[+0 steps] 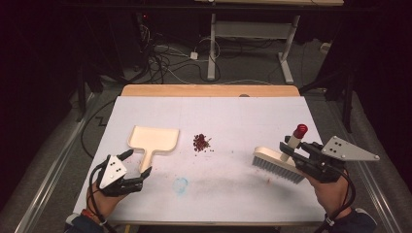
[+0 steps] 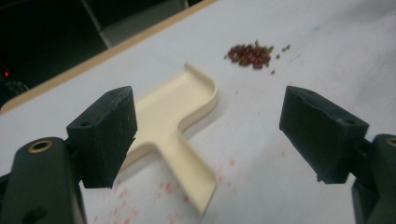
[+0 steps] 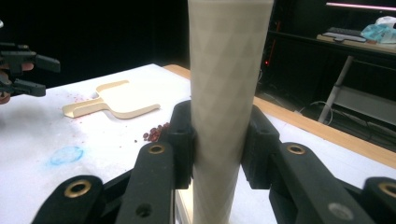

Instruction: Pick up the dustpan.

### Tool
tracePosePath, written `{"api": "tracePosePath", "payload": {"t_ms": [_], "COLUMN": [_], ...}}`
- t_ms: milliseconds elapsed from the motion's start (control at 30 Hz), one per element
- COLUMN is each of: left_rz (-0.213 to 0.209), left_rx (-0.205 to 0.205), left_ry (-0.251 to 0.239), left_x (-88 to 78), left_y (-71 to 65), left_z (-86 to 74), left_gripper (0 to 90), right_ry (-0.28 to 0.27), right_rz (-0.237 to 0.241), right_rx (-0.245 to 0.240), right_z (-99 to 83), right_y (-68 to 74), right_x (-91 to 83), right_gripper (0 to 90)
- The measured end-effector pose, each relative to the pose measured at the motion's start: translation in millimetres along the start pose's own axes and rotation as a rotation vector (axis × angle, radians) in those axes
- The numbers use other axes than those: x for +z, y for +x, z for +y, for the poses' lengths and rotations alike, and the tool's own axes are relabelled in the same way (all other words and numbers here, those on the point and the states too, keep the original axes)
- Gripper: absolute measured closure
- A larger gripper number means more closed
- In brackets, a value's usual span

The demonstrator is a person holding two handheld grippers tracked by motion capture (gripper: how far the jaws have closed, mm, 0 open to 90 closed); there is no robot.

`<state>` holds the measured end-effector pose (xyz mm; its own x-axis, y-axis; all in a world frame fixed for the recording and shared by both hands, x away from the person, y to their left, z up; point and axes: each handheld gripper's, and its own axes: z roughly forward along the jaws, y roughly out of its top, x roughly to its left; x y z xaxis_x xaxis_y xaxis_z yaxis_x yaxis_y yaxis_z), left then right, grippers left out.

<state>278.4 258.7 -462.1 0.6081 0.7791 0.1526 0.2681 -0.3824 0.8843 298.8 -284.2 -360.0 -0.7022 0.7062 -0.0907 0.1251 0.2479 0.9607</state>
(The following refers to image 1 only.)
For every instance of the person's left hand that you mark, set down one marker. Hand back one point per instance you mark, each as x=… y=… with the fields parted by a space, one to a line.
x=102 y=204

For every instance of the white floor box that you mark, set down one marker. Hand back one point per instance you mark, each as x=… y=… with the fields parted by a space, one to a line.
x=326 y=47

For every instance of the pile of dark red crumbs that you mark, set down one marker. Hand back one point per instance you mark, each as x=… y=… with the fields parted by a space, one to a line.
x=200 y=143

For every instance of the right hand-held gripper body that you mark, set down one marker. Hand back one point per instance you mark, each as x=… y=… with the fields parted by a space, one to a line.
x=340 y=150

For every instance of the wooden table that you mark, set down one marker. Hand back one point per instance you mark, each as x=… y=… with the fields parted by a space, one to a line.
x=207 y=90

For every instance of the person's right hand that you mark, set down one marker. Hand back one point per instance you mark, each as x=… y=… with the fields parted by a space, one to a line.
x=332 y=195

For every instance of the white desk frame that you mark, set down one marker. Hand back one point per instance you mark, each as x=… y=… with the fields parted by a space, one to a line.
x=211 y=48

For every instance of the cream brush with red cap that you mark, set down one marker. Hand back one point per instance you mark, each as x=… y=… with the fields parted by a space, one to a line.
x=275 y=160

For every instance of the metal floor rail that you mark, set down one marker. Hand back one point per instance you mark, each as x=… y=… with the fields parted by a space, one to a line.
x=51 y=176
x=372 y=191

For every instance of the white table cover sheet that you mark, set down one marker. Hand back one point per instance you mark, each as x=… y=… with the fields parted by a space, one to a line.
x=226 y=119

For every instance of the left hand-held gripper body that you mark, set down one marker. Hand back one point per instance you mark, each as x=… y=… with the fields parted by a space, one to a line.
x=111 y=170

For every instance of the red wristband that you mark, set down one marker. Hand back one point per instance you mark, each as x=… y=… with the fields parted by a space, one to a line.
x=88 y=214

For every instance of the white power adapter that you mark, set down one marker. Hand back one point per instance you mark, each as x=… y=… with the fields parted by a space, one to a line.
x=194 y=55

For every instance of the cream plastic dustpan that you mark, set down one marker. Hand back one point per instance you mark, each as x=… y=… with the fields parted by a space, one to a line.
x=154 y=139

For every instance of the black metal stand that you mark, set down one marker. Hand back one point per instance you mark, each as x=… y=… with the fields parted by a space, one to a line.
x=81 y=97
x=348 y=97

